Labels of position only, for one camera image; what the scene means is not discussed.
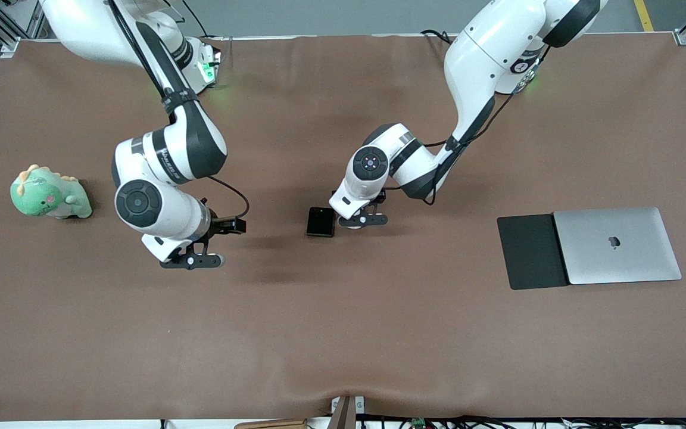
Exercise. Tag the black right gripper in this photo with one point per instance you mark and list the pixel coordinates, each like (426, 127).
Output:
(219, 224)

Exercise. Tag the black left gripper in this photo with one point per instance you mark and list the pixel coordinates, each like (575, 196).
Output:
(380, 199)

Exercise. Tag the black phone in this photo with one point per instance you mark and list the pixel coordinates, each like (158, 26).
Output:
(319, 221)

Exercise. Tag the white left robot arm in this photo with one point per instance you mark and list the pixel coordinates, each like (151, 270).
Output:
(480, 59)

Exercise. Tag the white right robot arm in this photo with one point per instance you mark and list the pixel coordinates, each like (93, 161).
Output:
(164, 155)

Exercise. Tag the black mouse pad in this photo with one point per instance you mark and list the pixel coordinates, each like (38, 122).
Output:
(530, 253)

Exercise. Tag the brown table cover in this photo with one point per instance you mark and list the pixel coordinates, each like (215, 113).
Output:
(343, 328)

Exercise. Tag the green dinosaur plush toy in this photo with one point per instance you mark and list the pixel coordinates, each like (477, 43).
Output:
(42, 196)

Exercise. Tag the brown wooden plank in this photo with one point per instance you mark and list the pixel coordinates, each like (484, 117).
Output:
(271, 424)

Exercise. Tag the small green circuit board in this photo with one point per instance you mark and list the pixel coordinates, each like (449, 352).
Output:
(418, 423)

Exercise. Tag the silver laptop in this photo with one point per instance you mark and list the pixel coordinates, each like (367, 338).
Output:
(617, 247)

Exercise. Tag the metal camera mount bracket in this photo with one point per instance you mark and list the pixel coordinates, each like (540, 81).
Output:
(348, 411)

